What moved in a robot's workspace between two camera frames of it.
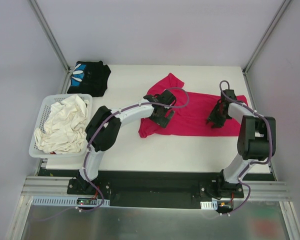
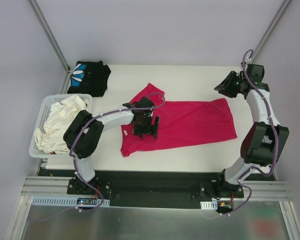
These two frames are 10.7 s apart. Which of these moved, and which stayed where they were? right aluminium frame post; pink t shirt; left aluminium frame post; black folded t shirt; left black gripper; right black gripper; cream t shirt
Moved: right black gripper; pink t shirt; left black gripper
Stayed: right aluminium frame post; left aluminium frame post; cream t shirt; black folded t shirt
